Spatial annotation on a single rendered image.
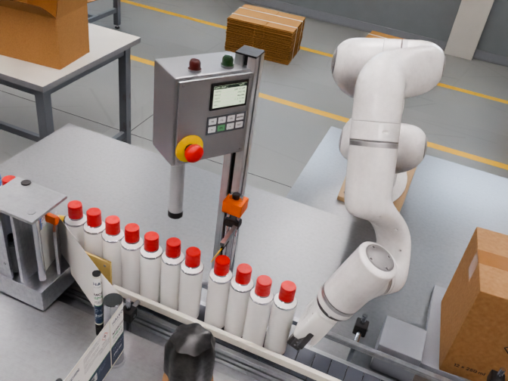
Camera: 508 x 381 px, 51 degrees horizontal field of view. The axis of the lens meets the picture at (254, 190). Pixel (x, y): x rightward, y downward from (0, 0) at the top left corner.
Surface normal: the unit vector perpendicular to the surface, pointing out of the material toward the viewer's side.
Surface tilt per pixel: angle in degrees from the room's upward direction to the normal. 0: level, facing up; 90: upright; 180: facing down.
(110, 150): 0
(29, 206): 0
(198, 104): 90
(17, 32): 90
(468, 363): 90
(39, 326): 0
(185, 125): 90
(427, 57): 57
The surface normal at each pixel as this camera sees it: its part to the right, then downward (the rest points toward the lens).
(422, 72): 0.56, 0.25
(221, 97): 0.53, 0.55
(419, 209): 0.13, -0.81
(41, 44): -0.29, 0.52
